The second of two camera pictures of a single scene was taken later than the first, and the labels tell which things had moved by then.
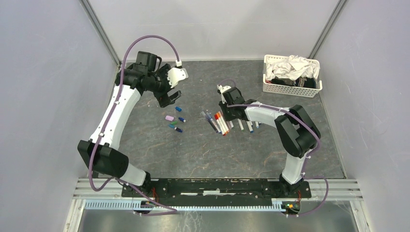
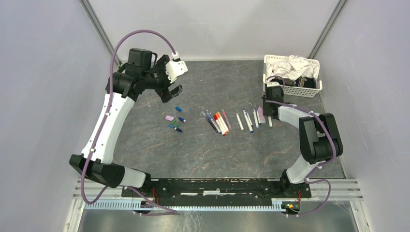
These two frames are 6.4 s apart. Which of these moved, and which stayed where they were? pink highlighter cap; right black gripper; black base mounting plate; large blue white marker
Moved: right black gripper
Stayed: pink highlighter cap; large blue white marker; black base mounting plate
